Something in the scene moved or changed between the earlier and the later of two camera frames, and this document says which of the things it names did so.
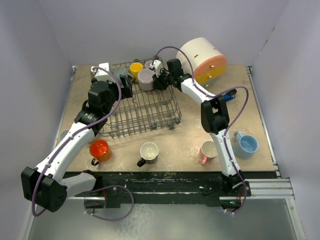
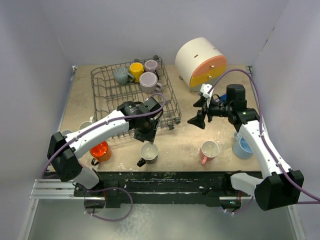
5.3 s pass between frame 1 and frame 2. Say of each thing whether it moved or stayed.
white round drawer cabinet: stayed
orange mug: stayed
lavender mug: moved
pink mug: stayed
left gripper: moved
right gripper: moved
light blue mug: stayed
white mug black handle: stayed
